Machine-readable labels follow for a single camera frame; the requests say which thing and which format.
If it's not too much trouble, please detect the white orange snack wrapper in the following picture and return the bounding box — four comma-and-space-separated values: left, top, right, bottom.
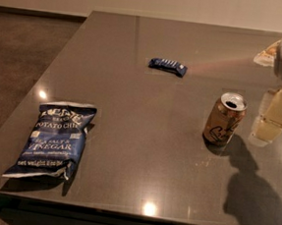
254, 40, 280, 67

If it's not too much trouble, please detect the gold soda can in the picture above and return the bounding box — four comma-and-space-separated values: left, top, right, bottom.
202, 92, 248, 146

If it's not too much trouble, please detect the blue potato chip bag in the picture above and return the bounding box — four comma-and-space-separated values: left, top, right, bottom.
3, 101, 97, 180

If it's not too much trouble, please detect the small blue snack wrapper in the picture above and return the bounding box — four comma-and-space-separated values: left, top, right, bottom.
148, 57, 188, 78

